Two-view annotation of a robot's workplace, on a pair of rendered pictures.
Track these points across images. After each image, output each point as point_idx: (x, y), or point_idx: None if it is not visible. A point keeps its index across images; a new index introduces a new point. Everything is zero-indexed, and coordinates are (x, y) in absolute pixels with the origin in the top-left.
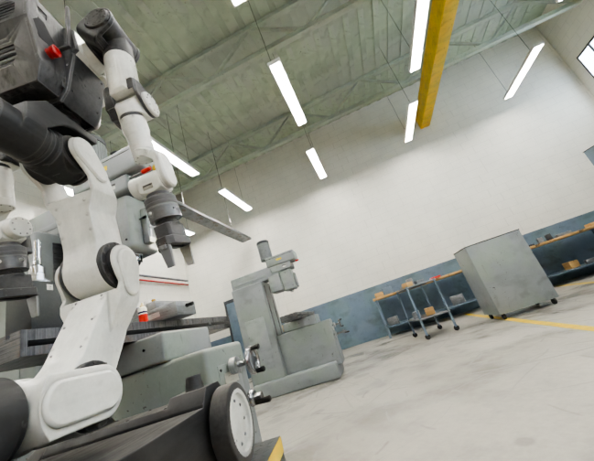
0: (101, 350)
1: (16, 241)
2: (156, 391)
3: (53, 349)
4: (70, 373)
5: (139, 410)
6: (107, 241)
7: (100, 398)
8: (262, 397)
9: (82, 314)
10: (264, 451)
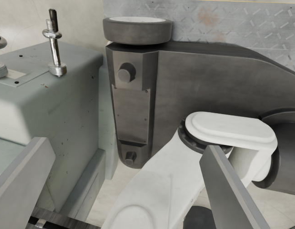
0: (189, 159)
1: None
2: (53, 141)
3: (196, 197)
4: (252, 143)
5: (63, 146)
6: None
7: (219, 119)
8: (52, 20)
9: (179, 221)
10: (130, 6)
